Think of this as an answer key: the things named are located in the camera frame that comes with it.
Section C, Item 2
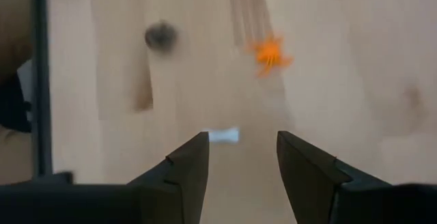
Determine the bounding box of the black aluminium table frame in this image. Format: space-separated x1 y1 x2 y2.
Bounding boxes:
24 0 74 186

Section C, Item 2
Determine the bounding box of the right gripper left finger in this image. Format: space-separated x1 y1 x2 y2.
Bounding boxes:
0 131 210 224

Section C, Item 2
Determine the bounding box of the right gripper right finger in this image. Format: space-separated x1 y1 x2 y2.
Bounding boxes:
277 130 437 224

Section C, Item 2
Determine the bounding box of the orange plastic spider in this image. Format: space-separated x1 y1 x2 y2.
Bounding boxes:
247 34 294 78

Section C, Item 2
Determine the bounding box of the white plastic bone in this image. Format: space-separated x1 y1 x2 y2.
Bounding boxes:
203 126 240 145

